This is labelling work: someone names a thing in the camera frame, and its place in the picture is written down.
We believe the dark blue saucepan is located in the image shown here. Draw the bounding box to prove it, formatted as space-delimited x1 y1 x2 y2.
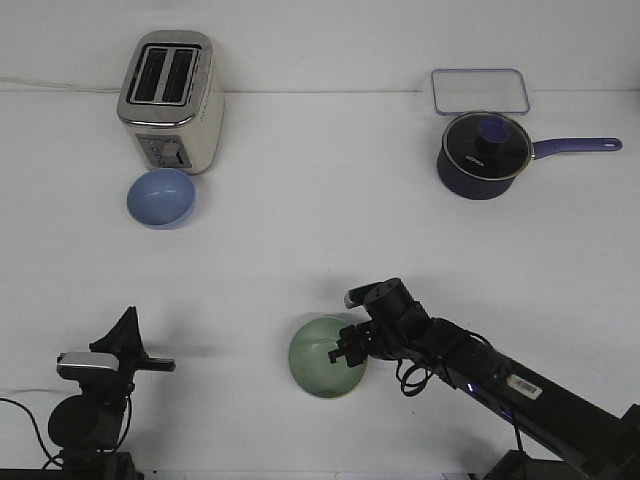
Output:
437 137 623 200

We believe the white toaster power cord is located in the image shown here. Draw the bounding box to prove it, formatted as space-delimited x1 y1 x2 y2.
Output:
0 75 125 94

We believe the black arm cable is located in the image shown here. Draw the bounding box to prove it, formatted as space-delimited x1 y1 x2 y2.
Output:
397 357 451 397
0 397 64 471

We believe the green bowl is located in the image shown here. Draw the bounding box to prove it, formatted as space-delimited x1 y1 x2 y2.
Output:
288 316 367 399

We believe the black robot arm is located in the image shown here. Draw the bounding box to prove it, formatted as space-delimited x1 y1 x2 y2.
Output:
328 278 639 479
48 306 175 479

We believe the silver two-slot toaster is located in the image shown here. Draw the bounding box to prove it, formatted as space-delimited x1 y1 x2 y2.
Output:
117 30 225 175

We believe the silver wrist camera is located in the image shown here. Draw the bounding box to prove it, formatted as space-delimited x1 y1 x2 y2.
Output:
344 282 389 309
56 352 119 380

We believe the blue bowl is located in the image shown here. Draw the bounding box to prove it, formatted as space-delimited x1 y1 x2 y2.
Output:
126 168 196 230

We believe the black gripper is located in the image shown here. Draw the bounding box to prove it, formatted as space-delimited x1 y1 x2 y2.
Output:
328 322 373 368
89 306 176 385

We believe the glass saucepan lid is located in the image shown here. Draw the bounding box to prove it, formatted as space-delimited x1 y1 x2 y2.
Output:
443 111 533 181

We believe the clear rectangular container lid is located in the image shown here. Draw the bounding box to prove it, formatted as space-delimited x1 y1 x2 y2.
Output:
430 68 530 116

